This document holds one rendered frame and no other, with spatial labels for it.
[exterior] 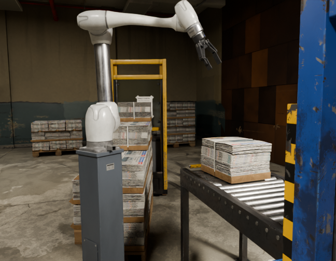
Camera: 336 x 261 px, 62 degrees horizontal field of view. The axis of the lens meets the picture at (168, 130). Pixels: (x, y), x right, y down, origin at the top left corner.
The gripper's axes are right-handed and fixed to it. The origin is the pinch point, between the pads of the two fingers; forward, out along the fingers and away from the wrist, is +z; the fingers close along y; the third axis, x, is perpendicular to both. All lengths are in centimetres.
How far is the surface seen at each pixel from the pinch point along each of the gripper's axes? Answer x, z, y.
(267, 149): 6, 60, 4
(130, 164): -84, 32, 29
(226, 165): -12, 55, 24
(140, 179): -83, 45, 29
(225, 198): -3, 60, 51
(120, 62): -180, -64, -117
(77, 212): -165, 52, 46
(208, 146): -27, 44, 9
